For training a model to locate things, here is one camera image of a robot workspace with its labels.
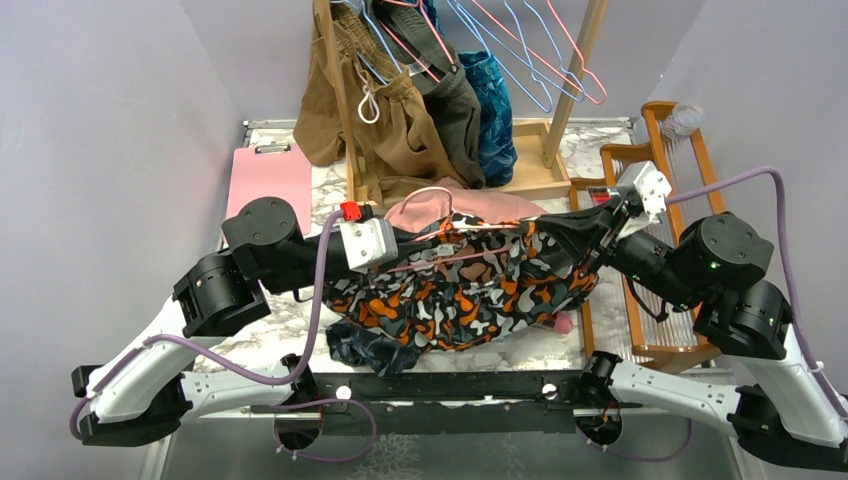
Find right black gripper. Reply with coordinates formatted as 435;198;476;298
537;191;703;309

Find pink wire hanger taken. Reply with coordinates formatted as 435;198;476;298
379;212;543;283

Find orange camouflage shorts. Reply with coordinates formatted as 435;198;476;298
323;254;597;353

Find dark leaf print shorts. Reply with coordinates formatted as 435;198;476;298
325;321;422;377

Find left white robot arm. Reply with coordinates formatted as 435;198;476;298
69;197;355;447

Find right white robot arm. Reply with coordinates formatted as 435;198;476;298
535;199;847;472

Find pink shorts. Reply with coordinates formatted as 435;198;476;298
384;178;546;232

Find blue patterned hanging shorts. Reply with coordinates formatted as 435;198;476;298
459;50;518;187

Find brown hanging shorts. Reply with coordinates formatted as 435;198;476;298
293;1;463;206

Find dark green hanging shorts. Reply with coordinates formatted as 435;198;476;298
365;1;485;188

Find set of coloured markers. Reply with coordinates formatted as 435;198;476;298
586;186;618;206

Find wooden clothes rack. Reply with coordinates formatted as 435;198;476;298
341;1;606;201

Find pink cylindrical bottle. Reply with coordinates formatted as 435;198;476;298
536;312;574;335

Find wooden weaving loom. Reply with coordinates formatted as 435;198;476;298
569;101;720;374

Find pink clipboard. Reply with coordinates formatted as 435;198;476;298
224;143;312;235

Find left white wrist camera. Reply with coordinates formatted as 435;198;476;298
339;201;399;273

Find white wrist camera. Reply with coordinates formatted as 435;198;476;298
615;161;673;240
339;201;399;273

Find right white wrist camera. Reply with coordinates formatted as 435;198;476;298
615;161;673;240

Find pink wire hanger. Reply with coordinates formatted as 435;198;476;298
380;0;608;107

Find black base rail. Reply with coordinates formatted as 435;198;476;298
284;370;610;435

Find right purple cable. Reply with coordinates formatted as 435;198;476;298
576;165;848;464

